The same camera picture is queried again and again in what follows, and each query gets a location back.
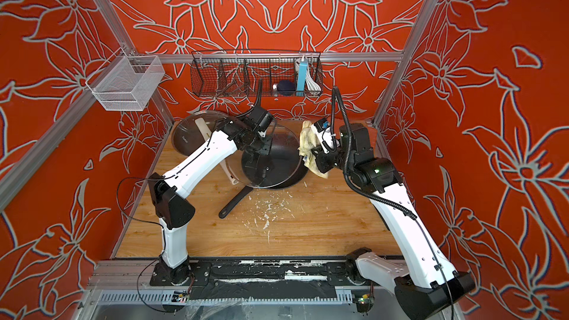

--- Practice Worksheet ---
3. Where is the black frying pan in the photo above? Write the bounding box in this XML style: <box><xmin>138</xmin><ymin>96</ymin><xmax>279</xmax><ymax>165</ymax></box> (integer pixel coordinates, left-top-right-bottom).
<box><xmin>219</xmin><ymin>125</ymin><xmax>308</xmax><ymax>219</ymax></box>

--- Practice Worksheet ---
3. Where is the pan with white handle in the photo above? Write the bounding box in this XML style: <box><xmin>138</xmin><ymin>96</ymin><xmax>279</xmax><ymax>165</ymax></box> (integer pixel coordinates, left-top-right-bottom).
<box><xmin>171</xmin><ymin>110</ymin><xmax>240</xmax><ymax>186</ymax></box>

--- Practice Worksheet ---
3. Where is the dark blue round object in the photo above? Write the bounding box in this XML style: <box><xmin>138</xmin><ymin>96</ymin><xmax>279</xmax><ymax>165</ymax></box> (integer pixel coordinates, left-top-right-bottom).
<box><xmin>273</xmin><ymin>79</ymin><xmax>296</xmax><ymax>96</ymax></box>

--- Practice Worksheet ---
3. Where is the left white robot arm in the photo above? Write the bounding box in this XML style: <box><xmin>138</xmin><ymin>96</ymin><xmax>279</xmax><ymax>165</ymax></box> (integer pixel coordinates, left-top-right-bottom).
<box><xmin>148</xmin><ymin>107</ymin><xmax>274</xmax><ymax>285</ymax></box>

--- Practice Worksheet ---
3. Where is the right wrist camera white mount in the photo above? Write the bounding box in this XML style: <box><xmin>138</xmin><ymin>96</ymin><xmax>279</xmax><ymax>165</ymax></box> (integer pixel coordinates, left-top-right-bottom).
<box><xmin>311</xmin><ymin>118</ymin><xmax>338</xmax><ymax>153</ymax></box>

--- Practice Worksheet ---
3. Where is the clear plastic bin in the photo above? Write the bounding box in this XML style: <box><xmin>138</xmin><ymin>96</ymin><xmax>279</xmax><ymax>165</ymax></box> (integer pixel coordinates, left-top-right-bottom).
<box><xmin>87</xmin><ymin>56</ymin><xmax>164</xmax><ymax>112</ymax></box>

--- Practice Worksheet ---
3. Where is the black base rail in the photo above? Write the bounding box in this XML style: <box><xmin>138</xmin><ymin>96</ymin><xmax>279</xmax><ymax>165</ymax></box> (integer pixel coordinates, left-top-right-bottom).
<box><xmin>150</xmin><ymin>256</ymin><xmax>388</xmax><ymax>301</ymax></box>

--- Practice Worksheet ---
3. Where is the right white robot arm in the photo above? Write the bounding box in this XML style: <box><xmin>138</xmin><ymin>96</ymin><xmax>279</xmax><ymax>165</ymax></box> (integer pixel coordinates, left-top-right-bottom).
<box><xmin>309</xmin><ymin>119</ymin><xmax>475</xmax><ymax>319</ymax></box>

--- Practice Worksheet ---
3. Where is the light blue bottle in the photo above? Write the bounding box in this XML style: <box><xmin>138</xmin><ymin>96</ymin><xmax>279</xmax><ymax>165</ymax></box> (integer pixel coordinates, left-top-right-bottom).
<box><xmin>296</xmin><ymin>59</ymin><xmax>308</xmax><ymax>96</ymax></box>

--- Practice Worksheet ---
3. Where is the white cable bundle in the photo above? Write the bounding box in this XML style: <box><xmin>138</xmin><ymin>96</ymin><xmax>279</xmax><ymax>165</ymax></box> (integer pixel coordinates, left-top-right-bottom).
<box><xmin>304</xmin><ymin>65</ymin><xmax>322</xmax><ymax>96</ymax></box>

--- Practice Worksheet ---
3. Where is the black wire basket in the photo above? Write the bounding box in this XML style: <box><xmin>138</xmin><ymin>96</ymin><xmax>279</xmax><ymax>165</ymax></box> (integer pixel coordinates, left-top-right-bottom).
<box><xmin>190</xmin><ymin>50</ymin><xmax>324</xmax><ymax>98</ymax></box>

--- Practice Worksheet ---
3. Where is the glass pot lid black knob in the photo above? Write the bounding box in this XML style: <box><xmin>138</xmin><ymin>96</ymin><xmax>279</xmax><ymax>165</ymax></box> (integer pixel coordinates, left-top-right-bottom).
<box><xmin>225</xmin><ymin>121</ymin><xmax>302</xmax><ymax>188</ymax></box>

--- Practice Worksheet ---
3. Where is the yellow cleaning cloth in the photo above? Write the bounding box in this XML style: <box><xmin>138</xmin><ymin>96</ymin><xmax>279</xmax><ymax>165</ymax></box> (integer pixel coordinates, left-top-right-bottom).
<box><xmin>299</xmin><ymin>120</ymin><xmax>329</xmax><ymax>179</ymax></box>

